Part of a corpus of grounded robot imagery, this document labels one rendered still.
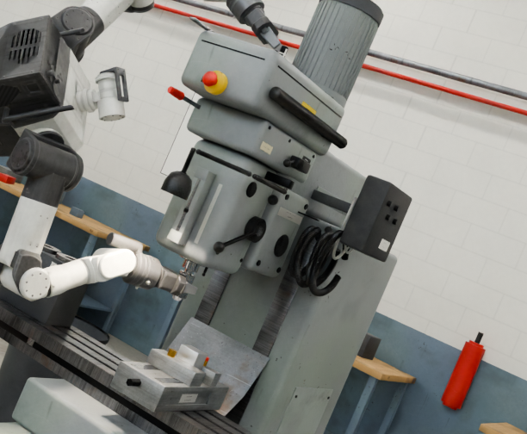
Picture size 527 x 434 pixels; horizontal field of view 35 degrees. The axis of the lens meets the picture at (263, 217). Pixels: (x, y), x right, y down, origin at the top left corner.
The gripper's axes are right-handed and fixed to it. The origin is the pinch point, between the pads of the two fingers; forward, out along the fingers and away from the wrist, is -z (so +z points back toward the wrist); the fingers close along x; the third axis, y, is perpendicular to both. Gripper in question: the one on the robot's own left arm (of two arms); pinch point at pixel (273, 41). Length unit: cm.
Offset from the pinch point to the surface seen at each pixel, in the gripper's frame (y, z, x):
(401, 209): 0, -55, -25
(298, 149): -12.8, -27.6, -5.5
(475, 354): -22, -108, -399
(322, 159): -9.9, -29.5, -22.7
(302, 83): -0.6, -18.0, 8.1
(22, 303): -107, -12, -7
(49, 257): -92, -6, -7
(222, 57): -12.7, -3.7, 20.9
